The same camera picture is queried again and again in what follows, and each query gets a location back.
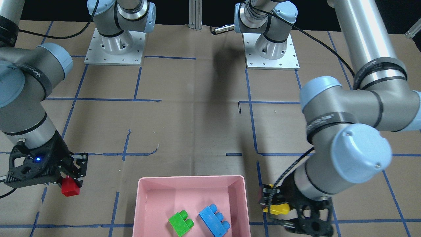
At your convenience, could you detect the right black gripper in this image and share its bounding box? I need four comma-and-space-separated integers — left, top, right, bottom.
4, 131, 88, 188

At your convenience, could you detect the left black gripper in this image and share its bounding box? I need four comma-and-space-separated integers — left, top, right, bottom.
280, 184, 334, 237

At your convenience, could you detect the red toy block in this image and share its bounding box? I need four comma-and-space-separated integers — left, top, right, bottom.
61, 176, 80, 197

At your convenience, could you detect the yellow toy block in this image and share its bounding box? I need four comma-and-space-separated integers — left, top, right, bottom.
262, 184, 290, 216

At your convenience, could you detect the blue toy block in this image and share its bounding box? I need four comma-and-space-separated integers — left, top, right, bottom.
199, 204, 231, 237

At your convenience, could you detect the green toy block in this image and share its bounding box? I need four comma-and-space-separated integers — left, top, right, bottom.
168, 210, 194, 237

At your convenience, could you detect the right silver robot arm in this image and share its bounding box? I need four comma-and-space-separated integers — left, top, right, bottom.
0, 0, 156, 190

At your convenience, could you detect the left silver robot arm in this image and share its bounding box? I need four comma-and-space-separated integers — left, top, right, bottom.
260, 0, 420, 237

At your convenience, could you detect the pink plastic box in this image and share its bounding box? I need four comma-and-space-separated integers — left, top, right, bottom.
132, 175, 251, 237

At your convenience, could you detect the brown paper table cover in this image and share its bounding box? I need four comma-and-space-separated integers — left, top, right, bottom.
0, 20, 421, 237

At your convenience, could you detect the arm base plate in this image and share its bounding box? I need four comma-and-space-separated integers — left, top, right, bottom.
84, 29, 147, 66
242, 33, 300, 70

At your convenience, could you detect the aluminium frame post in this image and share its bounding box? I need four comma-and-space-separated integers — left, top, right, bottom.
188, 0, 203, 31

